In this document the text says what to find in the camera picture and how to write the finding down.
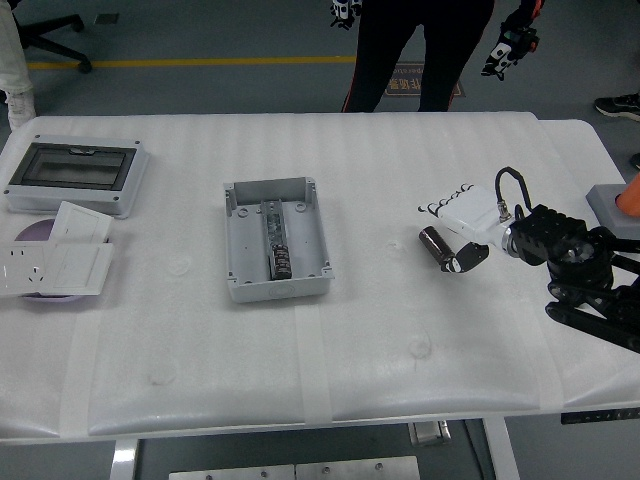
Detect person's right gloved hand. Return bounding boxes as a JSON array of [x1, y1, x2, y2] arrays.
[[329, 0, 364, 30]]

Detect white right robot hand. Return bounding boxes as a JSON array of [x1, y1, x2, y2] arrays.
[[418, 182, 509, 274]]

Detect person's left gloved hand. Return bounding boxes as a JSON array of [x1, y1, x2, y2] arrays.
[[480, 14, 540, 81]]

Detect plain dark brown battery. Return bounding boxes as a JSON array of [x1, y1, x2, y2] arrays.
[[418, 225, 455, 269]]

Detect open grey junction box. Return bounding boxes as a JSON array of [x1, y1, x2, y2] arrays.
[[222, 174, 335, 304]]

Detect grey distribution box, dark window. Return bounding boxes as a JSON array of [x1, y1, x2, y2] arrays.
[[2, 133, 151, 220]]

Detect person in black trousers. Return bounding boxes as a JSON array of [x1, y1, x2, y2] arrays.
[[341, 0, 496, 114]]

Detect brown floor sign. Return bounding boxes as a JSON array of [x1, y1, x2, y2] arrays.
[[384, 62, 466, 97]]

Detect grey base block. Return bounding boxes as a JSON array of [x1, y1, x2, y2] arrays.
[[585, 183, 640, 241]]

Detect white tape strip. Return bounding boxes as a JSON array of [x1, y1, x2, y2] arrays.
[[532, 299, 567, 410], [59, 319, 101, 436], [294, 304, 334, 426]]

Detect white foam mat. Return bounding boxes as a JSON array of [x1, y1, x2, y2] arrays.
[[0, 112, 569, 440]]

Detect white table leg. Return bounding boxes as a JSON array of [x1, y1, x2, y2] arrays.
[[110, 438, 141, 480], [482, 417, 521, 480]]

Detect black table control panel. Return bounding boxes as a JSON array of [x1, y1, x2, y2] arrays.
[[560, 407, 640, 425]]

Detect grey metal plate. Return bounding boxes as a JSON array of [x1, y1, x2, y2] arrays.
[[294, 455, 421, 480], [168, 464, 296, 480]]

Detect black office chair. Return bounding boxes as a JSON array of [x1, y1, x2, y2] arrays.
[[12, 0, 94, 75]]

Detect person in white trousers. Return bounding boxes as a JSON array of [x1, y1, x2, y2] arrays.
[[0, 4, 37, 129]]

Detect purple round disc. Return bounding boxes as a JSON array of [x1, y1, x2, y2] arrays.
[[13, 218, 86, 305]]

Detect white socket panel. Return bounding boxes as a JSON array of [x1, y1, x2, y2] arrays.
[[0, 242, 51, 299]]

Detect metal mounting rail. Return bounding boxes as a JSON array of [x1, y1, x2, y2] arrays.
[[259, 198, 294, 281]]

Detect metal table bracket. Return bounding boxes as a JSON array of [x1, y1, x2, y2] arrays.
[[408, 421, 454, 446]]

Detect white switch panel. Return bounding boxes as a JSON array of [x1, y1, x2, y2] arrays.
[[49, 200, 115, 245], [38, 241, 115, 296]]

